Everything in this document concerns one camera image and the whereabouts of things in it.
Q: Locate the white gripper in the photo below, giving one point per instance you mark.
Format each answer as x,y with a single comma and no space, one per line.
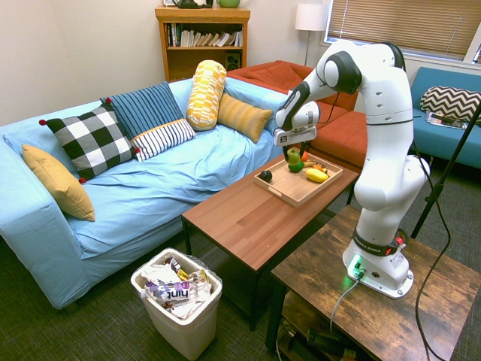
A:
297,135

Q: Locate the green apple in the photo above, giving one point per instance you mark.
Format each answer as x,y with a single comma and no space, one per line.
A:
294,155

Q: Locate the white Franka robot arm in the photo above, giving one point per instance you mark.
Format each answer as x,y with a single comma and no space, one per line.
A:
387,113

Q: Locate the light wooden tray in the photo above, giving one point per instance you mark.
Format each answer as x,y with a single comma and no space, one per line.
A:
293,192

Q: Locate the small orange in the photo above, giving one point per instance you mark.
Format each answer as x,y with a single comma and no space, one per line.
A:
318,165

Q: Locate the yellow lemon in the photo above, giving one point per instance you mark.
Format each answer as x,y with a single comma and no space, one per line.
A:
316,175

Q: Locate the overripe spotted banana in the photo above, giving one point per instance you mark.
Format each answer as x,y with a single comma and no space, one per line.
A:
324,170

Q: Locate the black round fruit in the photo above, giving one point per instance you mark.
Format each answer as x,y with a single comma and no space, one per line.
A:
266,176

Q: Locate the orange sofa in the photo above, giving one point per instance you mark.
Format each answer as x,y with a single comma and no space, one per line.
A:
338,128

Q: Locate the mustard striped pillow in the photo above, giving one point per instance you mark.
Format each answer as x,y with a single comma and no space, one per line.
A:
244,116

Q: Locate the reddish wooden coffee table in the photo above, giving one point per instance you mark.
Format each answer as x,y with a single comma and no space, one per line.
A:
240,225

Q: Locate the yellow patterned bolster pillow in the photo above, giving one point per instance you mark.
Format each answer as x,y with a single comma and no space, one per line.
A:
204,94

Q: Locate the black bookshelf speaker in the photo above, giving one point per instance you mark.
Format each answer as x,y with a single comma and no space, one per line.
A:
233,61

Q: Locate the navy white striped pillow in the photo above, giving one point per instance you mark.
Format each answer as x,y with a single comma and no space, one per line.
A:
163,137

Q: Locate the white shade floor lamp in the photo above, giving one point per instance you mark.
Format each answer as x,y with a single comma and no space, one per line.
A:
311,17

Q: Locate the teal sofa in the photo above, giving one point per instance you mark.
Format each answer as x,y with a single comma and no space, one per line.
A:
439,143

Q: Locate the light blue sofa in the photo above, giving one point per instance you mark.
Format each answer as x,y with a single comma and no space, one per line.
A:
150,188

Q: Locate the magazine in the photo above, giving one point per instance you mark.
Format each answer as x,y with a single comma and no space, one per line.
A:
443,120

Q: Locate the blue striped pillow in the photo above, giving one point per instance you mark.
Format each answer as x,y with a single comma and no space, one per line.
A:
146,105

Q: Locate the green bowl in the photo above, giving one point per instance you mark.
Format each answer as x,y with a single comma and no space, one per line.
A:
228,3

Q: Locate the wooden bookshelf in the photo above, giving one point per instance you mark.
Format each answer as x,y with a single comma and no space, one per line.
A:
203,15

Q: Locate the brown window blinds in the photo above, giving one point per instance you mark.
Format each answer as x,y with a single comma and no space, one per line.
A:
402,26

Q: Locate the black white chevron pillow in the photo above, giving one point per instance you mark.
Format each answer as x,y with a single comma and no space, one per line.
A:
451,99

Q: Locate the black white shelf ornament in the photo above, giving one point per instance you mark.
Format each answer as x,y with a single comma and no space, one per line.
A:
191,3

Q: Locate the clear bottle purple label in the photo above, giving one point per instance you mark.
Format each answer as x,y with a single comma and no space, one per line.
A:
173,292

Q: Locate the rustic dark wood side table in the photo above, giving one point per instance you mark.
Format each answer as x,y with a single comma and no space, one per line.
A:
376,319

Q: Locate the black white checkered pillow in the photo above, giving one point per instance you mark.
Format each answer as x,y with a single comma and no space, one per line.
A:
90,139

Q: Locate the white trash bin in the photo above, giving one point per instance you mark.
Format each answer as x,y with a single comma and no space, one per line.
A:
188,331

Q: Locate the plain mustard pillow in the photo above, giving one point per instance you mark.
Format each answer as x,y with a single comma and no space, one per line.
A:
60,184

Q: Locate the black camera stand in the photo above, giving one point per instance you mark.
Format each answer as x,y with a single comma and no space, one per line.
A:
439,180

